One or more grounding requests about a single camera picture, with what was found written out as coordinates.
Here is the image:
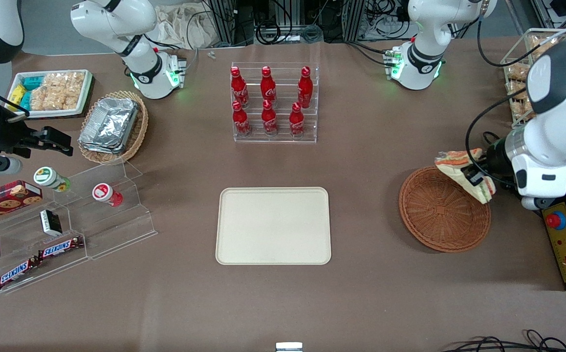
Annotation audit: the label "clear rice cracker packet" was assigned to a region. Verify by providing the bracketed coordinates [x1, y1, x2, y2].
[44, 72, 86, 110]
[29, 86, 59, 111]

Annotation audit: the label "aluminium foil tray stack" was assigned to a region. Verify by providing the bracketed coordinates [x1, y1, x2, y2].
[78, 97, 140, 155]

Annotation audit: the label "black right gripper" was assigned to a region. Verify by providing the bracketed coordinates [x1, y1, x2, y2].
[0, 113, 74, 159]

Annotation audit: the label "black floor cables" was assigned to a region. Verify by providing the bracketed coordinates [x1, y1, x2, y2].
[440, 329, 566, 352]

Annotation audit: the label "red cookie box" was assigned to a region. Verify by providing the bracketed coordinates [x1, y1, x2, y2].
[0, 180, 44, 227]

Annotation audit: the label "white snack tray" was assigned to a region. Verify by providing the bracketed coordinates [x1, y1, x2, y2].
[6, 69, 93, 119]

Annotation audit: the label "white wire rack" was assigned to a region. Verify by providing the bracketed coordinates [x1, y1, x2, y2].
[501, 28, 566, 129]

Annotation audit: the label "clear acrylic stepped shelf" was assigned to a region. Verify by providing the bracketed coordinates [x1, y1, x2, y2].
[0, 158, 158, 295]

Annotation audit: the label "clear acrylic bottle rack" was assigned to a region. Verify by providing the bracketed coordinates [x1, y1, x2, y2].
[230, 62, 320, 144]

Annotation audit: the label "red cola bottle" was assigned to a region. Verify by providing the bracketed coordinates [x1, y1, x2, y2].
[230, 66, 250, 109]
[261, 100, 279, 137]
[289, 102, 306, 139]
[261, 66, 278, 106]
[297, 66, 314, 109]
[232, 101, 252, 138]

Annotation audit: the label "red lid cup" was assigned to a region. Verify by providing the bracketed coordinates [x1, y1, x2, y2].
[92, 182, 124, 208]

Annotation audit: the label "green lid cup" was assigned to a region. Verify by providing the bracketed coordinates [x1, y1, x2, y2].
[33, 166, 71, 193]

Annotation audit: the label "black coiled cable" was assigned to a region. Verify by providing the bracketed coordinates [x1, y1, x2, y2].
[255, 21, 284, 45]

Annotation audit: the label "snickers bar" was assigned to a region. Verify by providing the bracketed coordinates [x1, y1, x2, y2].
[0, 256, 42, 289]
[37, 236, 85, 260]

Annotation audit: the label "cream rectangular tray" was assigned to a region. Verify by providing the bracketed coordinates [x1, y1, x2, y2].
[216, 187, 332, 265]

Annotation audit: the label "beige cloth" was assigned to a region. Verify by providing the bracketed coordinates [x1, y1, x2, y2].
[153, 4, 226, 50]

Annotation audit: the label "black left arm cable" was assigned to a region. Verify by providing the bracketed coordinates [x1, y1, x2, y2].
[465, 0, 566, 189]

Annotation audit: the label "triangular sandwich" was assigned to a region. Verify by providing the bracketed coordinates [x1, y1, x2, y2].
[434, 149, 498, 205]

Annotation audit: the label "yellow snack pack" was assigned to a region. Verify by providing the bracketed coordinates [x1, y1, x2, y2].
[8, 84, 27, 106]

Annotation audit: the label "oval tan wicker basket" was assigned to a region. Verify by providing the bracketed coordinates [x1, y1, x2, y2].
[77, 90, 149, 165]

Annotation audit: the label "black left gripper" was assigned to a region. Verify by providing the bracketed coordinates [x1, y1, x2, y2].
[461, 136, 514, 186]

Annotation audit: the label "aluminium frame post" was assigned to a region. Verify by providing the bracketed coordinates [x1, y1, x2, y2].
[209, 0, 238, 45]
[343, 0, 366, 43]

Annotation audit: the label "round brown wicker basket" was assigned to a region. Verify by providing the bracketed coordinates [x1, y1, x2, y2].
[398, 166, 492, 253]

